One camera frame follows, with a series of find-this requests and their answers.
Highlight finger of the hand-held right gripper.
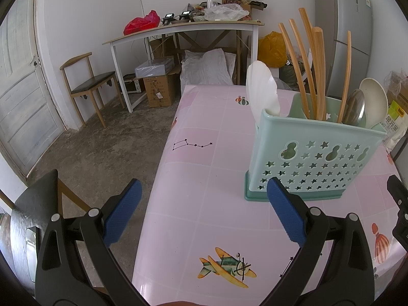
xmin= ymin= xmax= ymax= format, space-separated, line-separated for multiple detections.
xmin=393 ymin=218 xmax=408 ymax=249
xmin=387 ymin=175 xmax=408 ymax=220

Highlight white woven sack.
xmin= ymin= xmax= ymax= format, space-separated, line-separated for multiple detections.
xmin=180 ymin=48 xmax=237 ymax=85

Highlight white serving spoon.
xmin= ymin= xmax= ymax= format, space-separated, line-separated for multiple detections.
xmin=360 ymin=77 xmax=390 ymax=130

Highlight black devices on desk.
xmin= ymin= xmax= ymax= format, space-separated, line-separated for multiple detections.
xmin=162 ymin=11 xmax=192 ymax=25

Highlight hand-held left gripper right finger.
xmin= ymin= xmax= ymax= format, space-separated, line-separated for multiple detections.
xmin=264 ymin=177 xmax=374 ymax=306

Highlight wooden chopstick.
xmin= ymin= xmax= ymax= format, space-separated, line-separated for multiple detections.
xmin=289 ymin=18 xmax=317 ymax=119
xmin=299 ymin=7 xmax=321 ymax=96
xmin=337 ymin=31 xmax=352 ymax=123
xmin=278 ymin=22 xmax=311 ymax=119
xmin=312 ymin=27 xmax=326 ymax=121

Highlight small toaster oven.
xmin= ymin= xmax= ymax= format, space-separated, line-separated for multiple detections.
xmin=122 ymin=73 xmax=143 ymax=95

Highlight mint green utensil holder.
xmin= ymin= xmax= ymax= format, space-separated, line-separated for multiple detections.
xmin=245 ymin=97 xmax=387 ymax=202

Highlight grey refrigerator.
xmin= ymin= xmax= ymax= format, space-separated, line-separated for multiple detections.
xmin=313 ymin=0 xmax=373 ymax=99

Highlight cardboard box with label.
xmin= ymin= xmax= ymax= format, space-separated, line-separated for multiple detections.
xmin=143 ymin=74 xmax=180 ymax=108

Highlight metal spoon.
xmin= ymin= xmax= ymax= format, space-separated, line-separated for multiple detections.
xmin=342 ymin=89 xmax=366 ymax=126

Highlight white panelled door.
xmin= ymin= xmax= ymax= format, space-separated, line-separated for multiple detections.
xmin=0 ymin=0 xmax=66 ymax=181

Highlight orange plastic bag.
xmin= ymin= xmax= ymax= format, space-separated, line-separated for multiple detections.
xmin=258 ymin=31 xmax=288 ymax=68

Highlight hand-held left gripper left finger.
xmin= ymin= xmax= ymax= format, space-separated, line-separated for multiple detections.
xmin=35 ymin=178 xmax=142 ymax=306

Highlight clear plastic bag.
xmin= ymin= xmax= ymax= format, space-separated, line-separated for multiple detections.
xmin=204 ymin=4 xmax=250 ymax=22

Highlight flat grey box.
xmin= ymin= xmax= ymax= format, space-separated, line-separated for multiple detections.
xmin=134 ymin=56 xmax=175 ymax=78

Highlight dark green bag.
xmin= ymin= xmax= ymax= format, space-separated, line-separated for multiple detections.
xmin=280 ymin=65 xmax=307 ymax=87

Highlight wooden chair with dark seat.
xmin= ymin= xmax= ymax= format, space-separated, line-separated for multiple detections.
xmin=60 ymin=52 xmax=125 ymax=129

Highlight yellow-green rice bag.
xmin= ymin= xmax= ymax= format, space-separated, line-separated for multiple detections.
xmin=382 ymin=100 xmax=408 ymax=150

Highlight red plastic bag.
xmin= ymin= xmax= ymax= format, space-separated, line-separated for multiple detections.
xmin=123 ymin=10 xmax=161 ymax=36

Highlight white desk with wooden top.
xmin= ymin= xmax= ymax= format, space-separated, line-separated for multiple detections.
xmin=102 ymin=20 xmax=266 ymax=113

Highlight dark chair with curved back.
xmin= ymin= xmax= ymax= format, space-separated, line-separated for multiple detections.
xmin=9 ymin=168 xmax=107 ymax=298

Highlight white shell-shaped rice paddle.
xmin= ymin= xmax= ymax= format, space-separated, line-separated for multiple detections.
xmin=246 ymin=60 xmax=282 ymax=123

